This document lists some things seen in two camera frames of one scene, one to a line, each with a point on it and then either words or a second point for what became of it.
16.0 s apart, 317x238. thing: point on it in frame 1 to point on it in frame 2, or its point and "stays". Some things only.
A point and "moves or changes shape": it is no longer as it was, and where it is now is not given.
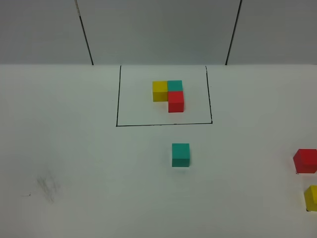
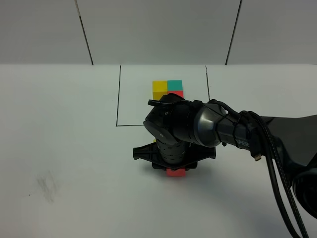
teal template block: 173,86 stays
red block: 305,160 moves or changes shape
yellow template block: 160,90 stays
